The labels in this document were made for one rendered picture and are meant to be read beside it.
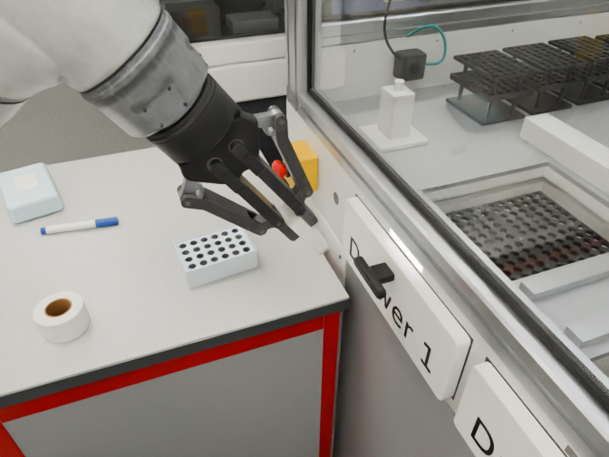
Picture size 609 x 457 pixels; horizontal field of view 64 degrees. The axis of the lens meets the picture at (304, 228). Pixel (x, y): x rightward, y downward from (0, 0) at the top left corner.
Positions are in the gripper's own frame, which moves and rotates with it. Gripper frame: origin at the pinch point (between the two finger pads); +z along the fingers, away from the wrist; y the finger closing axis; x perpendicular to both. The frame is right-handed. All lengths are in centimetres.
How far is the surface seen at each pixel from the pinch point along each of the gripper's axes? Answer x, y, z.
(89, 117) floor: 269, -92, 59
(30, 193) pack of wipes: 53, -42, -5
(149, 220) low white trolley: 42, -28, 11
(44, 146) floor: 239, -112, 45
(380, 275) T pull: -0.9, 2.6, 13.5
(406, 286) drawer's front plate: -4.1, 4.4, 14.3
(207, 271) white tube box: 21.1, -20.3, 12.8
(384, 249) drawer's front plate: 1.8, 5.0, 13.4
